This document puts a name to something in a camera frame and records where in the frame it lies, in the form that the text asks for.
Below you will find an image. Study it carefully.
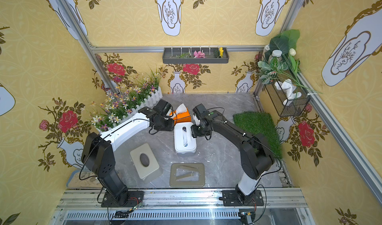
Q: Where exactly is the olive green frame tray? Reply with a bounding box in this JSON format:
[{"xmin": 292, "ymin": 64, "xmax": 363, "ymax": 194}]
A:
[{"xmin": 169, "ymin": 163, "xmax": 206, "ymax": 188}]

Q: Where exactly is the white cloth in basket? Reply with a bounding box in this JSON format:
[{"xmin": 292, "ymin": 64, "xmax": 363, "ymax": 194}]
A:
[{"xmin": 274, "ymin": 79, "xmax": 302, "ymax": 106}]

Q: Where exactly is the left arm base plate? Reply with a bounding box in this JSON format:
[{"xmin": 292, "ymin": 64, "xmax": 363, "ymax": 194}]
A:
[{"xmin": 101, "ymin": 191, "xmax": 144, "ymax": 208}]

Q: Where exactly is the white fence flower planter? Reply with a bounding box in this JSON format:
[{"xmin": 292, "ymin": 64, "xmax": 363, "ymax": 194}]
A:
[{"xmin": 90, "ymin": 70, "xmax": 162, "ymax": 132}]

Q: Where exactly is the sand tray with stones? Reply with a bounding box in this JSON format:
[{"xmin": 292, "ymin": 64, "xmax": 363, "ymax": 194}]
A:
[{"xmin": 66, "ymin": 170, "xmax": 102, "ymax": 189}]

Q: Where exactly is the pink artificial flower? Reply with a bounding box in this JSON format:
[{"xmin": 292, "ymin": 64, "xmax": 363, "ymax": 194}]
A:
[{"xmin": 194, "ymin": 50, "xmax": 206, "ymax": 58}]

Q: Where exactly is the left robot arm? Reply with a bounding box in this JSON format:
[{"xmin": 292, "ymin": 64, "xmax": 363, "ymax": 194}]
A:
[{"xmin": 81, "ymin": 99, "xmax": 174, "ymax": 207}]

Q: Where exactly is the green artificial leaf plant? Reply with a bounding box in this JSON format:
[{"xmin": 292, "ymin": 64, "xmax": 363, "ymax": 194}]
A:
[{"xmin": 258, "ymin": 29, "xmax": 319, "ymax": 94}]

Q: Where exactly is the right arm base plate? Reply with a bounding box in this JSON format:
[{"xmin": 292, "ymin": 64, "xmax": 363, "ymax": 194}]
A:
[{"xmin": 219, "ymin": 190, "xmax": 265, "ymax": 207}]

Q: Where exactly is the yellow artificial flower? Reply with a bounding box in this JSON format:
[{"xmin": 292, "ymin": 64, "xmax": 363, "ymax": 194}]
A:
[{"xmin": 219, "ymin": 47, "xmax": 224, "ymax": 58}]

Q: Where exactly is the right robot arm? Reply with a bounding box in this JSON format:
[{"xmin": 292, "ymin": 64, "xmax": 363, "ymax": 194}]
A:
[{"xmin": 191, "ymin": 104, "xmax": 275, "ymax": 197}]

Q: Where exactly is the white tissue box lid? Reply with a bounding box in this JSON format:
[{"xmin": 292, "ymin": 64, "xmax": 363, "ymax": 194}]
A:
[{"xmin": 174, "ymin": 122, "xmax": 197, "ymax": 154}]

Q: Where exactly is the green artificial grass mat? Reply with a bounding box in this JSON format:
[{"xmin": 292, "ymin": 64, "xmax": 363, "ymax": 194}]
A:
[{"xmin": 233, "ymin": 112, "xmax": 283, "ymax": 159}]

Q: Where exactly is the grey tissue box base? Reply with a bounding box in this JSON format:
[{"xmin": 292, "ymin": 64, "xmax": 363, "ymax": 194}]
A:
[{"xmin": 176, "ymin": 151, "xmax": 196, "ymax": 157}]

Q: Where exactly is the orange tissue pack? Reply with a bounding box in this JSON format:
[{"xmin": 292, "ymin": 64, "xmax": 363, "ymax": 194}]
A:
[{"xmin": 169, "ymin": 104, "xmax": 192, "ymax": 124}]

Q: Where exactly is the black wire wall basket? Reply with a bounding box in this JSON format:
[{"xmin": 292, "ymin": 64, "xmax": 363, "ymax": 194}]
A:
[{"xmin": 265, "ymin": 74, "xmax": 310, "ymax": 117}]

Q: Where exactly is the beige tissue box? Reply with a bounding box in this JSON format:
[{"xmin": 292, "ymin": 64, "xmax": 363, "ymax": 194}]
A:
[{"xmin": 130, "ymin": 143, "xmax": 163, "ymax": 183}]

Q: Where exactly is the blue tissue paper pack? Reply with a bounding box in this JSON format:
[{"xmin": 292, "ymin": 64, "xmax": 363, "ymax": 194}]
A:
[{"xmin": 182, "ymin": 126, "xmax": 188, "ymax": 147}]

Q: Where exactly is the grey wall shelf tray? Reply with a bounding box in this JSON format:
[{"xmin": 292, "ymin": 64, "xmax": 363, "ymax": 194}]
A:
[{"xmin": 162, "ymin": 46, "xmax": 230, "ymax": 64}]

